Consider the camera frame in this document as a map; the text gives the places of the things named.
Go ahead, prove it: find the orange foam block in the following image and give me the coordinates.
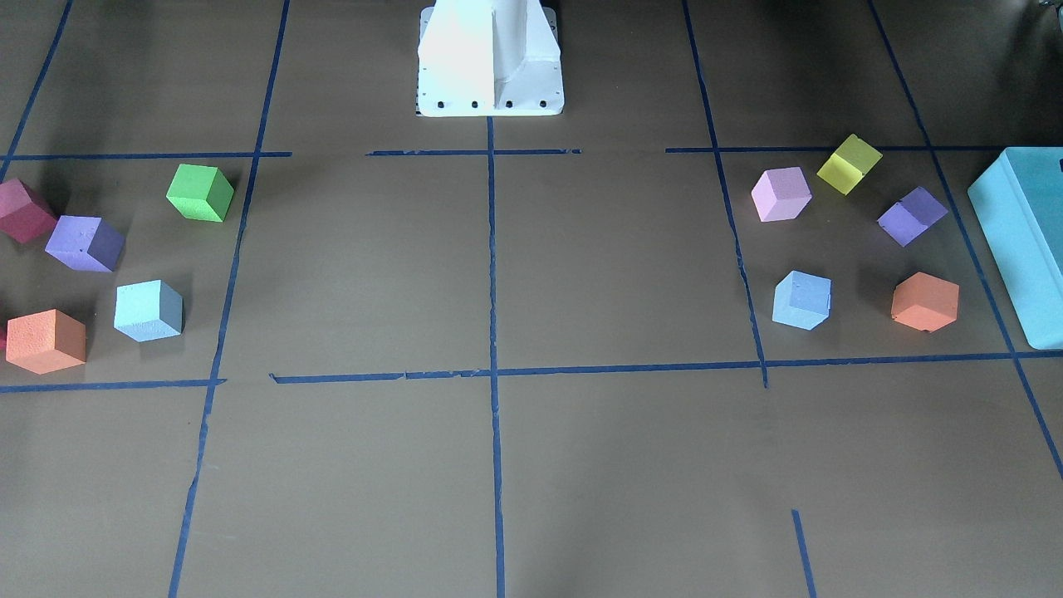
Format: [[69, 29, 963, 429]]
[[889, 272, 960, 332], [5, 309, 87, 375]]

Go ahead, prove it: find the purple foam block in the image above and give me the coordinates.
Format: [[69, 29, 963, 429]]
[[877, 186, 948, 247], [45, 215, 125, 272]]

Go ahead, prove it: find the pink foam block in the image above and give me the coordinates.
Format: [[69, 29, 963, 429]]
[[750, 166, 813, 221]]

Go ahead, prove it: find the red foam block rear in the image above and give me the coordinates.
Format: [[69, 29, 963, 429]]
[[1, 180, 57, 243]]

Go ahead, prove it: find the green foam block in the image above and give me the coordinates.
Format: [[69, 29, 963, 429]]
[[164, 164, 234, 223]]

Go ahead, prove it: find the yellow foam block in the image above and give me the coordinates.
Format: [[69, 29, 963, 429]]
[[817, 134, 882, 194]]

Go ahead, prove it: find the light blue foam block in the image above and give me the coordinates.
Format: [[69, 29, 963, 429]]
[[113, 280, 184, 343]]

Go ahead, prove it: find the blue plastic tray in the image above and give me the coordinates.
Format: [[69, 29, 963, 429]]
[[967, 147, 1062, 351]]

